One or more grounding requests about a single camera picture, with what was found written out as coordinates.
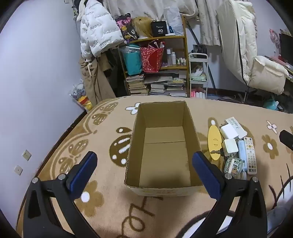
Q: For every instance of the small white charger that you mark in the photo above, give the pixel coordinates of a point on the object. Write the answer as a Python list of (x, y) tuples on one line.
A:
[(230, 147)]

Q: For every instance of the white puffer jacket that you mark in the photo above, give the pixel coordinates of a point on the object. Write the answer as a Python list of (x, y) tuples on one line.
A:
[(98, 29)]

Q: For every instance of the bag of plush toys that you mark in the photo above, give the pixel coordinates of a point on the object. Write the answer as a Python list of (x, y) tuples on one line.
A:
[(81, 96)]

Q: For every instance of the cartoon grey earbud case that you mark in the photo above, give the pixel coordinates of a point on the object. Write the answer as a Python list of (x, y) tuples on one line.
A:
[(233, 168)]

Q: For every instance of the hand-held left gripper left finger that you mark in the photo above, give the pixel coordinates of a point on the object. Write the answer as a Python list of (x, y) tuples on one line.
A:
[(83, 176)]

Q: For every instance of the black box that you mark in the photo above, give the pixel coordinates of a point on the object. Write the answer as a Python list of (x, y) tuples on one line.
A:
[(159, 28)]

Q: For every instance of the white trolley cart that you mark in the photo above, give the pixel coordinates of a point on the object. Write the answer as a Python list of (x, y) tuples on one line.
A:
[(190, 75)]

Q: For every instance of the black printed bag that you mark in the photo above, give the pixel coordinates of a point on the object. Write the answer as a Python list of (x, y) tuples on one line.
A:
[(127, 27)]

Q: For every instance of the teal plastic toy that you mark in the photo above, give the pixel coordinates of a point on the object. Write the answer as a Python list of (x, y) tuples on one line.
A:
[(271, 104)]

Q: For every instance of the brown white plush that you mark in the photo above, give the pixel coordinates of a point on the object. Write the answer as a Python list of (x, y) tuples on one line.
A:
[(198, 69)]

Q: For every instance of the blonde wig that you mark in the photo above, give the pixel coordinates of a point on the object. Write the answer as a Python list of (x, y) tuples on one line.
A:
[(142, 27)]

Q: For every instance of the pink fan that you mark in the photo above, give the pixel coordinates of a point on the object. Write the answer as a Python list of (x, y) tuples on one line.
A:
[(274, 41)]

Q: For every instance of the cream padded lounge chair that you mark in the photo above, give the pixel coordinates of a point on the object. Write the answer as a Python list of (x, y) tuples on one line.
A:
[(251, 57)]

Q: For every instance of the pale green tissue pack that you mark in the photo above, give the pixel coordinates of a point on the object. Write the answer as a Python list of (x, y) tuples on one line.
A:
[(198, 77)]

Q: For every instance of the beige flower printed blanket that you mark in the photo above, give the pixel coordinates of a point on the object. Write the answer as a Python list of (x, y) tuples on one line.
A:
[(103, 148)]

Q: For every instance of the cardboard box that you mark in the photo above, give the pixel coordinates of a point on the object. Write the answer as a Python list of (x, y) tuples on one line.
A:
[(164, 160)]

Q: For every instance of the teal bag in clear bin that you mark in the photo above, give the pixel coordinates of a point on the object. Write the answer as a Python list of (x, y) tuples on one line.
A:
[(132, 60)]

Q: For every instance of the white plastic bag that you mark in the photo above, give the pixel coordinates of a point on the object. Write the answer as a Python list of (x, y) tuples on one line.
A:
[(174, 20)]

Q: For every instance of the wooden shelf rack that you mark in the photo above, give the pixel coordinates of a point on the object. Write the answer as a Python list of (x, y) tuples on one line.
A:
[(174, 37)]

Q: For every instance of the dark monitor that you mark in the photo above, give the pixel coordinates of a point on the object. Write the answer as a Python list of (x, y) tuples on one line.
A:
[(286, 48)]

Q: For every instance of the yellow oval board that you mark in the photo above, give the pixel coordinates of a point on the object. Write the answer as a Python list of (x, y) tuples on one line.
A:
[(214, 141)]

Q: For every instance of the beige hanging coat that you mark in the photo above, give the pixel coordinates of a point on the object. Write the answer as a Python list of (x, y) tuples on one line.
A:
[(96, 84)]

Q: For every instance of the large white charger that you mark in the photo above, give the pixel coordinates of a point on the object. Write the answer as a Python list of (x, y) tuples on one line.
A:
[(229, 132)]

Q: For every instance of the dark hanging clothes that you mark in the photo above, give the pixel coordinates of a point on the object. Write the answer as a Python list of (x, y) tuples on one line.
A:
[(112, 68)]

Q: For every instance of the small white remote control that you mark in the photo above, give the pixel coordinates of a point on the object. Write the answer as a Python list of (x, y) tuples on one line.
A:
[(237, 124)]

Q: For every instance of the red patterned bag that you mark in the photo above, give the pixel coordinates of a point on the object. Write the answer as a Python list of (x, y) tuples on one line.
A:
[(151, 57)]

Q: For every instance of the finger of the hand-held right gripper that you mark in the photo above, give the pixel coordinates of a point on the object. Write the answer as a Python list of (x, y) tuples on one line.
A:
[(287, 138)]

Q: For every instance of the long white keypad remote control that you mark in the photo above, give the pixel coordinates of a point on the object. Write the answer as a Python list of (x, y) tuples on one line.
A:
[(250, 158)]

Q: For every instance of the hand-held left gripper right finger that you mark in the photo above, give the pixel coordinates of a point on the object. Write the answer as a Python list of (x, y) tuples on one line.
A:
[(206, 176)]

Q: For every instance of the stack of old books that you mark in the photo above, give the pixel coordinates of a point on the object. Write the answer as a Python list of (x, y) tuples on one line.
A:
[(136, 85)]

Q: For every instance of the white wall outlet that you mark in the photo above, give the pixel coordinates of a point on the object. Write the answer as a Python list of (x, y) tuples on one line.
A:
[(26, 155), (17, 169)]

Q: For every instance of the light blue power bank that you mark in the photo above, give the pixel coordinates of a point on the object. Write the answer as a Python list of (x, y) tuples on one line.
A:
[(242, 153)]

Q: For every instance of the pile of magazines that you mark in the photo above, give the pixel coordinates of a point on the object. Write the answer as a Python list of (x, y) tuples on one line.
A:
[(168, 89)]

